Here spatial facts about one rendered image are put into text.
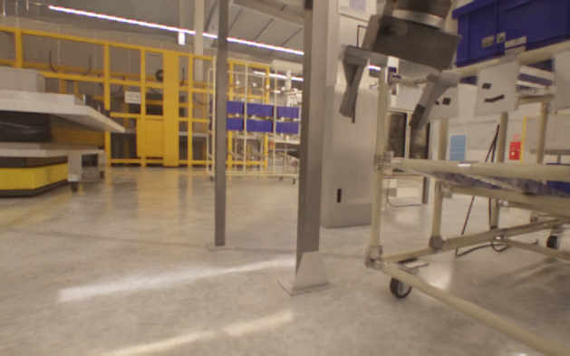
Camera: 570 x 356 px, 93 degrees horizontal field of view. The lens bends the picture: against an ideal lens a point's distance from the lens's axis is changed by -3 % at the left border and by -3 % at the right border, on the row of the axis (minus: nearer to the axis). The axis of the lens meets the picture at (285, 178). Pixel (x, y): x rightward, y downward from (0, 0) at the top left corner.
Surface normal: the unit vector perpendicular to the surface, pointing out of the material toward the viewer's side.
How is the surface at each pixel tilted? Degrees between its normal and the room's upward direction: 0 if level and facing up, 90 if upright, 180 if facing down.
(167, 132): 90
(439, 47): 114
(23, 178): 90
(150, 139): 90
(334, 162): 90
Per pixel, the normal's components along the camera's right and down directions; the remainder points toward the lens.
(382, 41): 0.11, 0.48
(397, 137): 0.41, 0.09
